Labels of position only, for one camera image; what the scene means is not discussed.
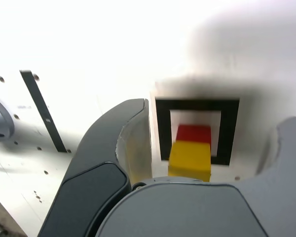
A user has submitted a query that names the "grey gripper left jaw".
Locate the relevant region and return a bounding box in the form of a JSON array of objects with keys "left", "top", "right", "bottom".
[{"left": 38, "top": 98, "right": 154, "bottom": 237}]

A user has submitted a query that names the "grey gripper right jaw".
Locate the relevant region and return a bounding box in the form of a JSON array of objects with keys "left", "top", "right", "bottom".
[{"left": 95, "top": 116, "right": 296, "bottom": 237}]

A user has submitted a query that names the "yellow cube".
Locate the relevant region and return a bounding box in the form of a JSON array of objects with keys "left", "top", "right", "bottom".
[{"left": 167, "top": 140, "right": 212, "bottom": 182}]

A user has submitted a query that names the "red cube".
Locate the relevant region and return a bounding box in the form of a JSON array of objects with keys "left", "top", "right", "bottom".
[{"left": 175, "top": 124, "right": 213, "bottom": 145}]

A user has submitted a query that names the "black tape square outline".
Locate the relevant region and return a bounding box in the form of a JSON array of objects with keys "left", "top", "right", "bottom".
[{"left": 154, "top": 97, "right": 240, "bottom": 166}]

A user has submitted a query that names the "black tape strip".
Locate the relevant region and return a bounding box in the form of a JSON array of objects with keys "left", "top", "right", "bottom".
[{"left": 19, "top": 70, "right": 68, "bottom": 153}]

